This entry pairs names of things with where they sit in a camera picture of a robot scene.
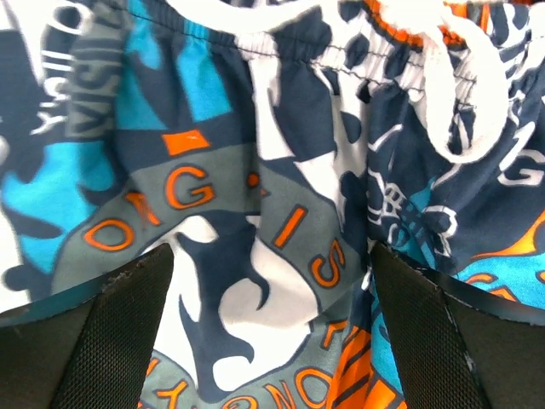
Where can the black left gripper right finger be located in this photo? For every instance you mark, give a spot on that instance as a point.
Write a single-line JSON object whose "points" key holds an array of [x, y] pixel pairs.
{"points": [[454, 345]]}

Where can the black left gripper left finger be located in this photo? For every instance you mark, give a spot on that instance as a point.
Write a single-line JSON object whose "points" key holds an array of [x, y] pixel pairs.
{"points": [[88, 346]]}

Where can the colourful patterned shorts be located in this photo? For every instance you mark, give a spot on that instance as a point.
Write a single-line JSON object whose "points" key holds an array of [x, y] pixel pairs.
{"points": [[271, 145]]}

